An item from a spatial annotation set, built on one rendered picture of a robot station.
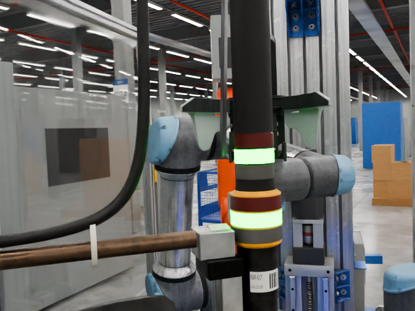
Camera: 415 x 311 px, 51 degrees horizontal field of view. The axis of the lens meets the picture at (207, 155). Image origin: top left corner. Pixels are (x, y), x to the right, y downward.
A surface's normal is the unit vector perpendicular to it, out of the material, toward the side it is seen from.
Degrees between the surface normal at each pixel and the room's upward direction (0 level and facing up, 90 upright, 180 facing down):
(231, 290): 90
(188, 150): 103
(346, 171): 76
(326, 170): 66
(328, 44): 90
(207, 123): 94
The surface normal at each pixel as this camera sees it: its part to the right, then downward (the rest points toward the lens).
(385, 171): -0.47, 0.07
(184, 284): 0.49, 0.23
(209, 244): 0.29, 0.04
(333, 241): -0.27, 0.06
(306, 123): -0.90, 0.12
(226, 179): 0.01, 0.15
